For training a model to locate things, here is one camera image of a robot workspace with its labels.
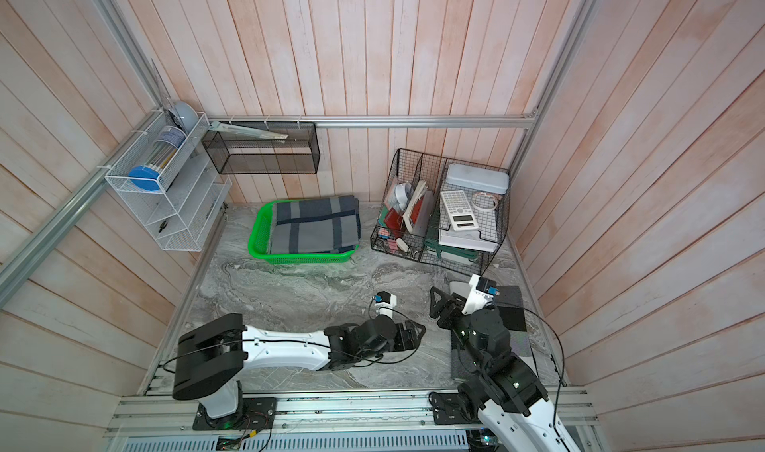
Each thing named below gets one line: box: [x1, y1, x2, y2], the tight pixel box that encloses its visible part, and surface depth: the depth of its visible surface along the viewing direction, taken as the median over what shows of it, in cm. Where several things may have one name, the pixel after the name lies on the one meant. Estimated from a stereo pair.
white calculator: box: [440, 190, 480, 232], surface depth 90 cm
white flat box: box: [438, 226, 500, 253], surface depth 88 cm
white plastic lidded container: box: [446, 163, 510, 195], surface depth 100 cm
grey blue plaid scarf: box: [269, 195, 361, 255], surface depth 101 cm
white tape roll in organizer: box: [389, 183, 414, 212], surface depth 113 cm
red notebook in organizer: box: [384, 207, 405, 238], surface depth 108 cm
